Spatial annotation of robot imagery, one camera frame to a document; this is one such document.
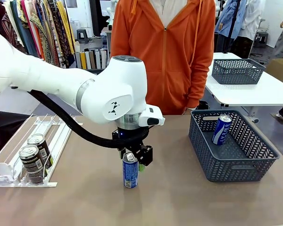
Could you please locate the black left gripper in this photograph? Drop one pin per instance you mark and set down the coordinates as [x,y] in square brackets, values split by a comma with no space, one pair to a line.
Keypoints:
[119,134]

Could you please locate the blue Pocari Sweat can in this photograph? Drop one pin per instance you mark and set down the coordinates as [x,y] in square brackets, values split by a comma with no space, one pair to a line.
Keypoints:
[220,131]
[130,171]

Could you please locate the black Pepsi can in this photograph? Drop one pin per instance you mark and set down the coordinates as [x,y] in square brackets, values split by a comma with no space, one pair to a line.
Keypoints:
[41,143]
[31,164]

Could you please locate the grey plastic woven basket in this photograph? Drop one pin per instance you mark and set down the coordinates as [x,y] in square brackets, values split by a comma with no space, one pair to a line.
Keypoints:
[226,169]
[235,75]

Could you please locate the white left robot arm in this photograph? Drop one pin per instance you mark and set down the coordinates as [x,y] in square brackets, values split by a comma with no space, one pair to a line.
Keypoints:
[122,89]

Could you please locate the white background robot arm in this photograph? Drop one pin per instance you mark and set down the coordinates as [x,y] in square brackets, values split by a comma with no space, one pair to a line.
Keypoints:
[110,11]

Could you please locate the white can dispenser rack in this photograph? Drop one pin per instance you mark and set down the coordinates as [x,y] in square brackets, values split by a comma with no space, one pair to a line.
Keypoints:
[50,184]

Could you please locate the white dispenser pusher paddle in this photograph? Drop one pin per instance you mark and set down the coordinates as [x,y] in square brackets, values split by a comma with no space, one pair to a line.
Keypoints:
[4,171]

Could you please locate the grey plastic storage bin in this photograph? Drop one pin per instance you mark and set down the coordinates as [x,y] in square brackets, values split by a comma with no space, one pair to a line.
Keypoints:
[94,70]

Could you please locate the person in orange hoodie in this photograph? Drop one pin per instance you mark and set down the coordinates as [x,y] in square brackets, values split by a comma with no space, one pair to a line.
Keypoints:
[174,70]

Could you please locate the white rolled board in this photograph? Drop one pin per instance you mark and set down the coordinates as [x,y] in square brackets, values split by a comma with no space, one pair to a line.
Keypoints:
[88,60]
[103,58]

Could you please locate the light grey rolled board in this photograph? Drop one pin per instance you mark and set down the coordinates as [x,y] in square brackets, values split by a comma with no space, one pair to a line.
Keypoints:
[97,58]

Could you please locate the brown rolled board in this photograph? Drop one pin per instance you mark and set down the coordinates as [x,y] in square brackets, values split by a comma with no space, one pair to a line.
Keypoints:
[92,60]

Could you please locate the yellow rolled board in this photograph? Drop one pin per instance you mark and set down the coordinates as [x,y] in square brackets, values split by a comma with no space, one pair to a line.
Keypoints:
[83,61]

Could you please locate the white side table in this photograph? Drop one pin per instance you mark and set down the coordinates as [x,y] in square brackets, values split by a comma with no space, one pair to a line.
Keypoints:
[238,94]

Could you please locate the background metal workbench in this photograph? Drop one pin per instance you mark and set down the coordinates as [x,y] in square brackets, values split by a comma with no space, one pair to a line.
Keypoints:
[106,31]

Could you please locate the black cloth cover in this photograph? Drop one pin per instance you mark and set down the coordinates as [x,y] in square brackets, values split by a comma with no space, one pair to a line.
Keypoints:
[4,127]

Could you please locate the grey plastic step stool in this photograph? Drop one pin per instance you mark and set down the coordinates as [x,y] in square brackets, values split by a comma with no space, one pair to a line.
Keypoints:
[82,31]

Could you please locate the white floor appliance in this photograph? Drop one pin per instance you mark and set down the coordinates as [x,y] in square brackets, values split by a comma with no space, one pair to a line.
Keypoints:
[75,26]

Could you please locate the yellow hanging garment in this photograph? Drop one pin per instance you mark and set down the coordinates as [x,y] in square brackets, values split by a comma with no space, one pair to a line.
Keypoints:
[67,28]

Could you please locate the teal hanging garment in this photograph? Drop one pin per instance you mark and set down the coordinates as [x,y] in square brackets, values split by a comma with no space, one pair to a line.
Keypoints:
[26,35]

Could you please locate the dark red patterned shawl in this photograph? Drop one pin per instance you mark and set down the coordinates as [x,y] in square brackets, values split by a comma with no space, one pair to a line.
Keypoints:
[14,35]

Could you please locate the brown cardboard box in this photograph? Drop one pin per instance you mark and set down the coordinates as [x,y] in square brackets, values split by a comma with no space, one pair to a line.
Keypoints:
[280,66]

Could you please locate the small grey stool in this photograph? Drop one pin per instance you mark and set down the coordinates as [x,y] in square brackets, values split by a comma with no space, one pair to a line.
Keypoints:
[261,35]

